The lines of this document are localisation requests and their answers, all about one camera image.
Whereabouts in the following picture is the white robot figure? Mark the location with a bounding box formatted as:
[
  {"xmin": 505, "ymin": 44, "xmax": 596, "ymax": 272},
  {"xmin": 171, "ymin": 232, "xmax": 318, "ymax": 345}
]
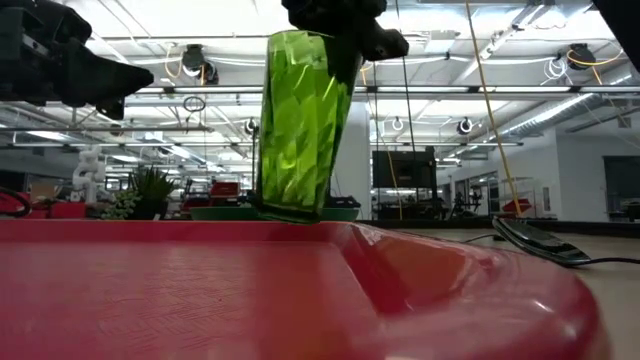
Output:
[{"xmin": 71, "ymin": 144, "xmax": 108, "ymax": 205}]

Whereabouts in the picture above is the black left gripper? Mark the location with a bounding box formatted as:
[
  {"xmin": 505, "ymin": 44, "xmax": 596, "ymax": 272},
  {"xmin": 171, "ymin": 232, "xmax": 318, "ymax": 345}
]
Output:
[{"xmin": 0, "ymin": 0, "xmax": 155, "ymax": 121}]

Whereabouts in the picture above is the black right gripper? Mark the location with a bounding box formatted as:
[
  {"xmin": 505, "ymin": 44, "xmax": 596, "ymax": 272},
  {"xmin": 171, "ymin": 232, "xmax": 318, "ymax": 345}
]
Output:
[{"xmin": 281, "ymin": 0, "xmax": 410, "ymax": 99}]

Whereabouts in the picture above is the black wall screen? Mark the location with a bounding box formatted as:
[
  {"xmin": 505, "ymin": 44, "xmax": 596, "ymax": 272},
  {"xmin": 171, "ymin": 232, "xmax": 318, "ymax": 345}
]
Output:
[{"xmin": 371, "ymin": 146, "xmax": 438, "ymax": 190}]

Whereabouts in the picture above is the black low device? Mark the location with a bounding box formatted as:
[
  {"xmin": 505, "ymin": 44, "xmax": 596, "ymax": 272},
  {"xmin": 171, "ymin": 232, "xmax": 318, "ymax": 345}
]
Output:
[{"xmin": 327, "ymin": 195, "xmax": 362, "ymax": 209}]

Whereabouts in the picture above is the red plastic tray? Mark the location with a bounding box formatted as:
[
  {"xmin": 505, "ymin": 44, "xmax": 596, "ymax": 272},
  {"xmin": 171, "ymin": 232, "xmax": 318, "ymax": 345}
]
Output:
[{"xmin": 0, "ymin": 219, "xmax": 614, "ymax": 360}]

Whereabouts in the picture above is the green faceted plastic cup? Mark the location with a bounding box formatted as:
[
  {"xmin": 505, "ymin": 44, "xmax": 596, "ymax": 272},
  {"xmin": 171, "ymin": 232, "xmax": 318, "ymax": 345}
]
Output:
[{"xmin": 255, "ymin": 29, "xmax": 365, "ymax": 225}]

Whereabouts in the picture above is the yellow hanging cable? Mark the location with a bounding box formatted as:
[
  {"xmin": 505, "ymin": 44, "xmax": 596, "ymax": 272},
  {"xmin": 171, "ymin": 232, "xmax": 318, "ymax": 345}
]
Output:
[{"xmin": 464, "ymin": 0, "xmax": 524, "ymax": 219}]

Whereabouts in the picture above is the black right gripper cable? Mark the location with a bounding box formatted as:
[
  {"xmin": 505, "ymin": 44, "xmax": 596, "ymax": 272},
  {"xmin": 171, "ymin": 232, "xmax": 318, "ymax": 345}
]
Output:
[{"xmin": 459, "ymin": 232, "xmax": 640, "ymax": 267}]

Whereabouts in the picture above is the spoon with light blue handle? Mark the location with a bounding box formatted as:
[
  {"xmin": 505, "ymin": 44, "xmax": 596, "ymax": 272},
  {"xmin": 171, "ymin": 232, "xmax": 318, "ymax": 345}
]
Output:
[{"xmin": 491, "ymin": 215, "xmax": 593, "ymax": 268}]

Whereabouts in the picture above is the artificial green potted plant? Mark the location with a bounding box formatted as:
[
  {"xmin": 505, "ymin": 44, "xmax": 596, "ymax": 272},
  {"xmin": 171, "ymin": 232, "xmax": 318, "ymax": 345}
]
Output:
[{"xmin": 102, "ymin": 164, "xmax": 177, "ymax": 221}]

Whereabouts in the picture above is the red crate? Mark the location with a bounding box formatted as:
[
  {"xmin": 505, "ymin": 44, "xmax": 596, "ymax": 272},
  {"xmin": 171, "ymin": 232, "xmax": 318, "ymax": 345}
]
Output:
[{"xmin": 22, "ymin": 199, "xmax": 87, "ymax": 220}]

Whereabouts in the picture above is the green round plate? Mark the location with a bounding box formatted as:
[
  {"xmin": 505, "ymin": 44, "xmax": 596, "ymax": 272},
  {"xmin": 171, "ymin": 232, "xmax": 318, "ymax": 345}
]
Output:
[{"xmin": 189, "ymin": 205, "xmax": 361, "ymax": 223}]

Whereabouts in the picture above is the red toolbox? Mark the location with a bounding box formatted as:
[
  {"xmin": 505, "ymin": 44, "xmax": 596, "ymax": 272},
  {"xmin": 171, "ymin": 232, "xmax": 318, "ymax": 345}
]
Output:
[{"xmin": 209, "ymin": 180, "xmax": 242, "ymax": 199}]

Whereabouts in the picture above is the small cardboard box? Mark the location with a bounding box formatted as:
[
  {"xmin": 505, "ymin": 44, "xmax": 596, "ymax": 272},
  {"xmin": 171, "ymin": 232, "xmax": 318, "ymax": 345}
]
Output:
[{"xmin": 28, "ymin": 181, "xmax": 60, "ymax": 202}]

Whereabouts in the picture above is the red angled sign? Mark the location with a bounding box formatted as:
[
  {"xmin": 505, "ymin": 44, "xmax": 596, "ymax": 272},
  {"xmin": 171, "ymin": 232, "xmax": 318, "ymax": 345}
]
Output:
[{"xmin": 501, "ymin": 198, "xmax": 533, "ymax": 215}]

